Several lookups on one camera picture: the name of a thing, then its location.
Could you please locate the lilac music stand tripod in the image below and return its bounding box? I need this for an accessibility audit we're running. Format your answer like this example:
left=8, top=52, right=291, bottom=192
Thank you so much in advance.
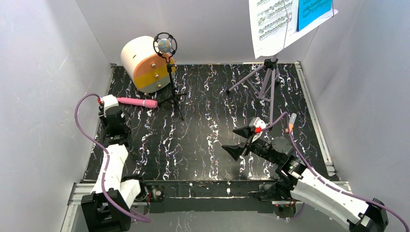
left=225, top=54, right=279, bottom=126

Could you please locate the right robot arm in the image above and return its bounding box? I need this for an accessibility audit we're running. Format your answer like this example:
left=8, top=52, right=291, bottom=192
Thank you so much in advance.
left=222, top=126, right=389, bottom=232

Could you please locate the silver mesh studio microphone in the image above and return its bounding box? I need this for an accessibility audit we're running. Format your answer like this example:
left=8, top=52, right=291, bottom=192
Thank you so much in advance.
left=157, top=39, right=172, bottom=53

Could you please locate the white sheet music page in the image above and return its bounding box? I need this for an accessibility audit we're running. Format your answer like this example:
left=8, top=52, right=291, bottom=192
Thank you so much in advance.
left=248, top=0, right=339, bottom=59

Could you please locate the blue sheet music page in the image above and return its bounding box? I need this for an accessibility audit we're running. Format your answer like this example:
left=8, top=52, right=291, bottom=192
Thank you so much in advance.
left=297, top=0, right=333, bottom=31

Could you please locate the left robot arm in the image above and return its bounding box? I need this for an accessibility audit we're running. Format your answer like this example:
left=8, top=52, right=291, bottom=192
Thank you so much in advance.
left=81, top=106, right=141, bottom=232

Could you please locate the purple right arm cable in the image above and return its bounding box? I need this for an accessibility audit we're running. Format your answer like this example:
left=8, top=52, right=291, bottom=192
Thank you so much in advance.
left=261, top=112, right=410, bottom=232

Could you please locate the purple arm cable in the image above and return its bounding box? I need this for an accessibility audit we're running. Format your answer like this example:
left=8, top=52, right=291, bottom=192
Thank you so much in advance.
left=74, top=93, right=152, bottom=223
left=261, top=112, right=410, bottom=232

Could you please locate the pink microphone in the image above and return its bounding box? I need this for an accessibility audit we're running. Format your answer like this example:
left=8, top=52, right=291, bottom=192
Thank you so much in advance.
left=117, top=97, right=158, bottom=108

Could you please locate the orange grey marker pen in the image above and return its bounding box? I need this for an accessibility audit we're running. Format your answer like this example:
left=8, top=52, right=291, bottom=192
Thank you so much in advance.
left=286, top=113, right=297, bottom=133

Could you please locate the aluminium rail right edge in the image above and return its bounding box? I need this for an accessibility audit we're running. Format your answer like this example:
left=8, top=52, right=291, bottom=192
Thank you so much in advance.
left=294, top=61, right=366, bottom=232

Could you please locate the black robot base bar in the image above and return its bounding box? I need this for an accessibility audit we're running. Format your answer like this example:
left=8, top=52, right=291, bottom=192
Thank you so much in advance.
left=117, top=180, right=297, bottom=215

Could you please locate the black tripod microphone stand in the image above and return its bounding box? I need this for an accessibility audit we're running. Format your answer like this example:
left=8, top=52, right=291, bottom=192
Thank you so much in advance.
left=153, top=32, right=186, bottom=121

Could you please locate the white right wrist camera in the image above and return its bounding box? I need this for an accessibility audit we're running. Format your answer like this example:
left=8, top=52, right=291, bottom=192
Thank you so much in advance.
left=249, top=117, right=267, bottom=134

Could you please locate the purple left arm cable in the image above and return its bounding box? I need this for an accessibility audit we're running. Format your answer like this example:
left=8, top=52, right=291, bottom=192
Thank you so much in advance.
left=74, top=93, right=152, bottom=223

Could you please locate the round pastel drawer cabinet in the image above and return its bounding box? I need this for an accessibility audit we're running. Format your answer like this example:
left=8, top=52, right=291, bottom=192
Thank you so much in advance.
left=120, top=36, right=170, bottom=93

